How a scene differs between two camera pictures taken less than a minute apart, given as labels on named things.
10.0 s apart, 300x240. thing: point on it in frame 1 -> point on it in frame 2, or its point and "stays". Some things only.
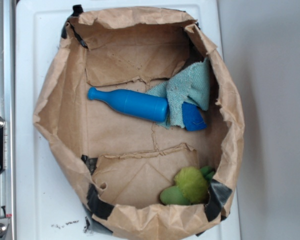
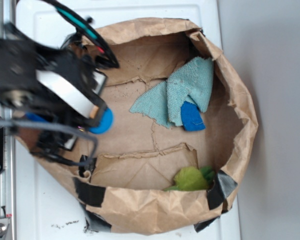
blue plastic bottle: x=150 y=107 -> x=105 y=122
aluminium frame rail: x=2 y=97 stays
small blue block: x=194 y=120 stays
